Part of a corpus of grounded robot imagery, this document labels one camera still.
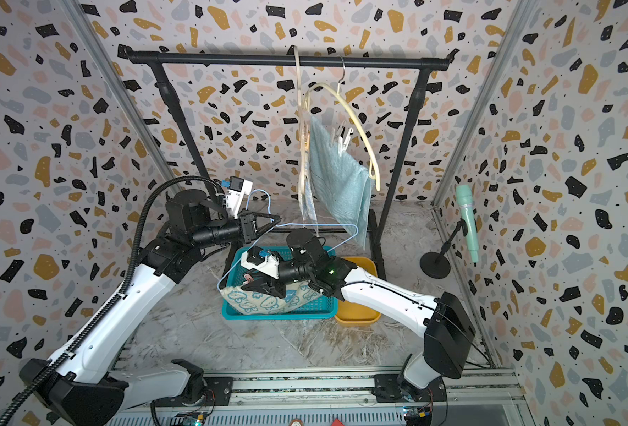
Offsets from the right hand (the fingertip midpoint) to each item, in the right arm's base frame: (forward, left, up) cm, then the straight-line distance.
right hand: (250, 281), depth 65 cm
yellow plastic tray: (+4, -27, -30) cm, 41 cm away
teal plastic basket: (+6, -16, -29) cm, 34 cm away
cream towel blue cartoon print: (-2, +2, -8) cm, 9 cm away
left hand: (+10, -8, +11) cm, 17 cm away
